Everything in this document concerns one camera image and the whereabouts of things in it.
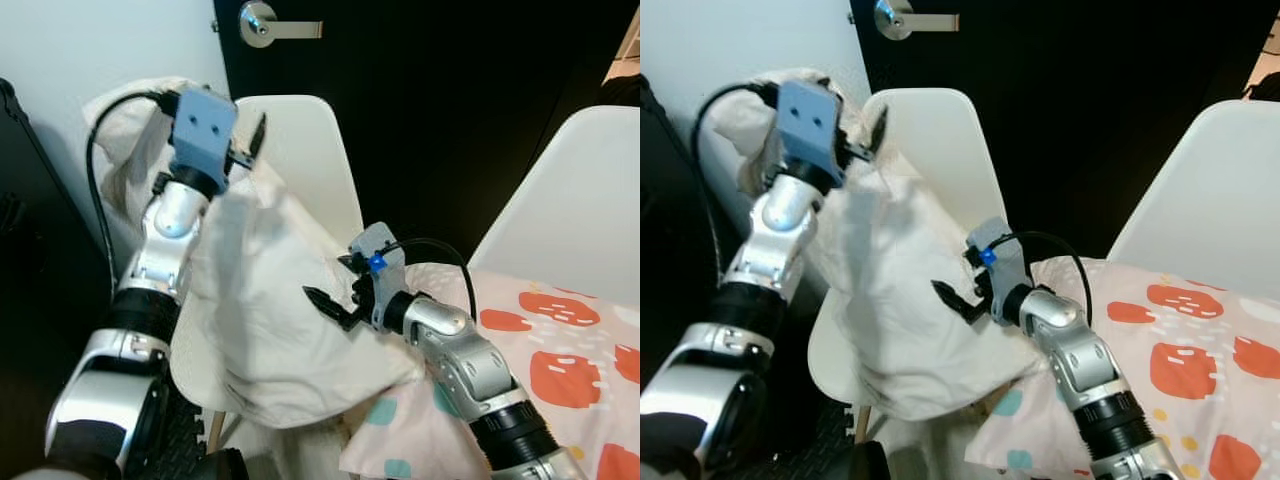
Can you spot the black cabinet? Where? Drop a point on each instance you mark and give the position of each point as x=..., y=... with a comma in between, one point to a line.
x=40, y=250
x=670, y=220

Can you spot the white plastic chair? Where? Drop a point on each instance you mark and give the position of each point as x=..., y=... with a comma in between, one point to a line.
x=570, y=200
x=930, y=150
x=310, y=150
x=1200, y=190

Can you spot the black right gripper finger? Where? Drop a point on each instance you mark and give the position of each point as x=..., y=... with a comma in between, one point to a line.
x=973, y=256
x=957, y=297
x=352, y=262
x=330, y=303

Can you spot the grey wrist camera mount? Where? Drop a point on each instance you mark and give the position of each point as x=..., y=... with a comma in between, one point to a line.
x=378, y=240
x=1005, y=270
x=810, y=118
x=205, y=125

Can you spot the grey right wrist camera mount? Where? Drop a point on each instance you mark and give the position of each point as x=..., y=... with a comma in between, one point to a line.
x=378, y=240
x=1005, y=270

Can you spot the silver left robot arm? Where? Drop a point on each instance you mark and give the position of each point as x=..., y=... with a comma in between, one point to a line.
x=165, y=225
x=790, y=215

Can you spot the black door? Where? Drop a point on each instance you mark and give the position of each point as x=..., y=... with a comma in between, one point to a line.
x=430, y=120
x=1060, y=120

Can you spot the black foam floor mat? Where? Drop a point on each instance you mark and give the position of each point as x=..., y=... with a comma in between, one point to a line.
x=830, y=440
x=190, y=430

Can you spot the plain cream pillow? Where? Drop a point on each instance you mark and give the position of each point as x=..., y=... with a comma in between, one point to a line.
x=260, y=320
x=900, y=320

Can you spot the orange patterned pillow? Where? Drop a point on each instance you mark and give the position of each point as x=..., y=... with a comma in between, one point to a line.
x=1200, y=340
x=560, y=340

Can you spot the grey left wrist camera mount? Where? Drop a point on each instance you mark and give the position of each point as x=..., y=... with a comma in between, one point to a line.
x=205, y=125
x=810, y=118

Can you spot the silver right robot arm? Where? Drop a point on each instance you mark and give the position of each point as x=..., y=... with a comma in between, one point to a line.
x=450, y=350
x=1075, y=345

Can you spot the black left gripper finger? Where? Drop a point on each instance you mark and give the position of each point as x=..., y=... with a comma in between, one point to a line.
x=878, y=130
x=256, y=138

